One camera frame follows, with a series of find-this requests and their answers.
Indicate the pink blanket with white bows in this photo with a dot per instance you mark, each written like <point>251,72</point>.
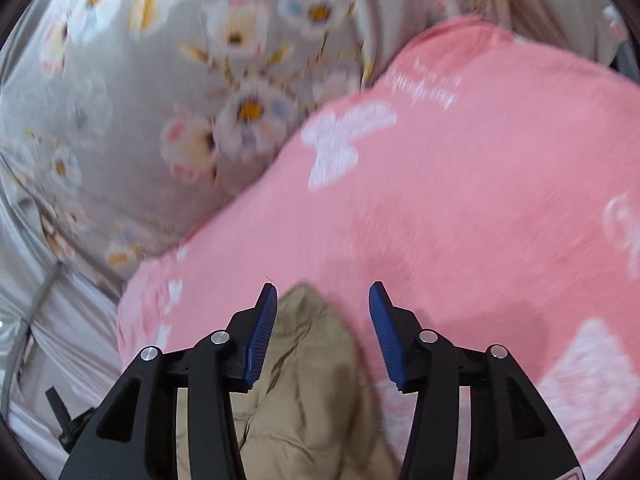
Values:
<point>489,182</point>

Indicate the grey floral bed sheet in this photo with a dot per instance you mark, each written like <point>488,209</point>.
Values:
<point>126,125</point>

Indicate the beige quilted puffer jacket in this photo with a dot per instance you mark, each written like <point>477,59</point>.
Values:
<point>313,414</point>

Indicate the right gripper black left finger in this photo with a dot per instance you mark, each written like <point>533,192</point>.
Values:
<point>132,434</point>

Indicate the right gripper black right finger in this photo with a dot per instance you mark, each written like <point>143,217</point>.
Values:
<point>514,435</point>

